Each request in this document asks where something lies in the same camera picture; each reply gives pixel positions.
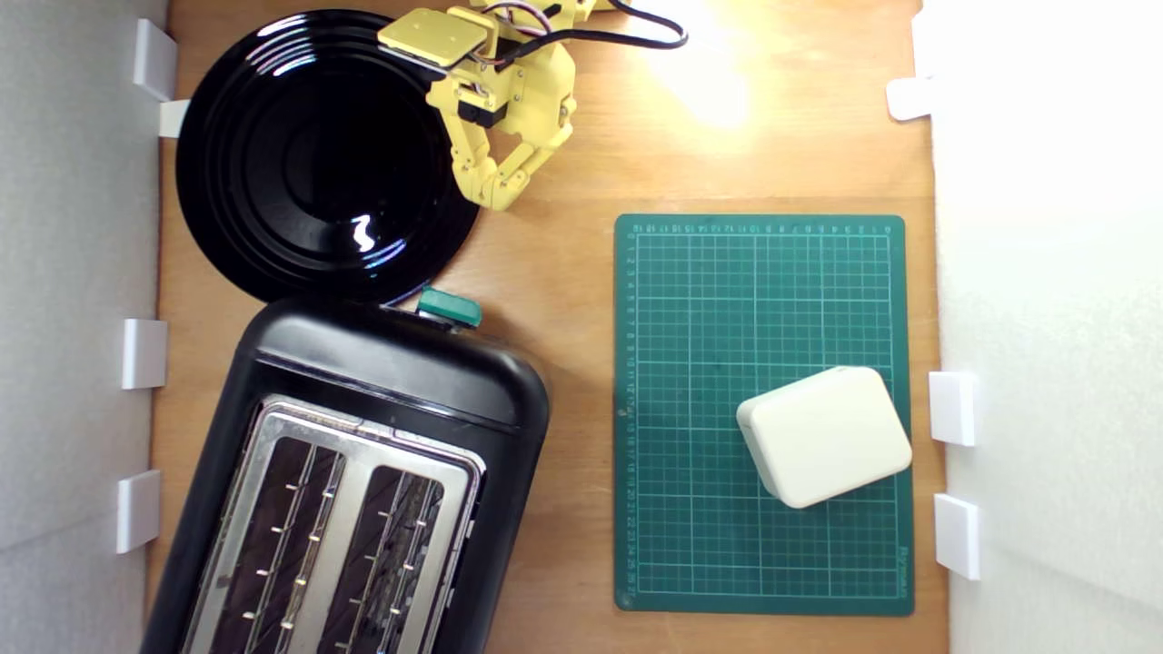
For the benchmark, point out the green cutting mat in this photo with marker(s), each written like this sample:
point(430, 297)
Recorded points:
point(690, 318)

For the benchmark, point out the yellow flat camera housing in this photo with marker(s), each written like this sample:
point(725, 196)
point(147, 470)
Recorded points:
point(432, 34)

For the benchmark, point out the green toaster lever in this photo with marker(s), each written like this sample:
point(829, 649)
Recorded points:
point(450, 307)

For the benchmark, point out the white rounded block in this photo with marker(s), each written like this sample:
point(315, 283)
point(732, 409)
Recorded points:
point(822, 436)

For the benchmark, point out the black two-slot toaster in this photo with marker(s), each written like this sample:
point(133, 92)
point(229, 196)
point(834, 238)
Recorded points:
point(400, 372)

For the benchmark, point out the white wall clip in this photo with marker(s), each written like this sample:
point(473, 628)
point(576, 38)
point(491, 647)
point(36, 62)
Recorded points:
point(153, 59)
point(144, 354)
point(173, 118)
point(138, 510)
point(957, 536)
point(951, 408)
point(909, 98)

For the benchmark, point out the black round plate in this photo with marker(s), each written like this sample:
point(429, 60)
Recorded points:
point(300, 182)

